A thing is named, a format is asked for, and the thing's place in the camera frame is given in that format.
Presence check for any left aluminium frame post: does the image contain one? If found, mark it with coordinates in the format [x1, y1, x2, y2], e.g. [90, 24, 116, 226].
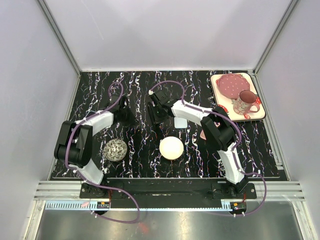
[36, 0, 82, 76]

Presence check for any pink mug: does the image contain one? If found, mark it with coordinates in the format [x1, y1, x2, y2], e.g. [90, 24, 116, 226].
[233, 90, 260, 115]

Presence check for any aluminium frame post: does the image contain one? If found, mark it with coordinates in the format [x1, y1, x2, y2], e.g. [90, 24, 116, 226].
[36, 0, 82, 76]
[252, 0, 301, 75]

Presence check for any white cable duct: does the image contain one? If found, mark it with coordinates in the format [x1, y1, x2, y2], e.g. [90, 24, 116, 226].
[45, 200, 232, 212]

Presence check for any leaf patterned bowl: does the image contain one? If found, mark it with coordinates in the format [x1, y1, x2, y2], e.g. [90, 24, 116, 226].
[103, 138, 128, 162]

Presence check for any pink dotted plate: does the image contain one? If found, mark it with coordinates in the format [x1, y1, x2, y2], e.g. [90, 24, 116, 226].
[216, 73, 251, 100]

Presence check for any pink phone case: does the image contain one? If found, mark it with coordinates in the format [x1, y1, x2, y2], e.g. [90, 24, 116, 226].
[200, 130, 207, 141]

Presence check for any right aluminium frame post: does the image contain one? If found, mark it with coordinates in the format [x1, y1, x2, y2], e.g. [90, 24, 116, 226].
[252, 0, 301, 75]

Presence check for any cream rectangular tray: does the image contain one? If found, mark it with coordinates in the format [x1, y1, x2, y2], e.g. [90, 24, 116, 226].
[210, 72, 266, 122]

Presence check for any light blue smartphone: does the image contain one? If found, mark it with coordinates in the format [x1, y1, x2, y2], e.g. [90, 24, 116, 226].
[174, 117, 188, 129]

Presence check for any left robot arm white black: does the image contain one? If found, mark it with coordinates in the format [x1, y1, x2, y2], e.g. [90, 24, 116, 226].
[54, 95, 136, 198]

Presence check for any white round bowl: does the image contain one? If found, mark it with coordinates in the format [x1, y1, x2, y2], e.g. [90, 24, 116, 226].
[159, 136, 184, 161]

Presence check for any aluminium front rail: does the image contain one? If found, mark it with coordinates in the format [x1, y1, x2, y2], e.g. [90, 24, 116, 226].
[35, 178, 305, 202]

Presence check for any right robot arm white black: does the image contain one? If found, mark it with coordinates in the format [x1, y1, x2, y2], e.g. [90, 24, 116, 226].
[148, 90, 248, 199]

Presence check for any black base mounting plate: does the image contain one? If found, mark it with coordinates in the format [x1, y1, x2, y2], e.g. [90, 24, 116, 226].
[79, 178, 257, 210]

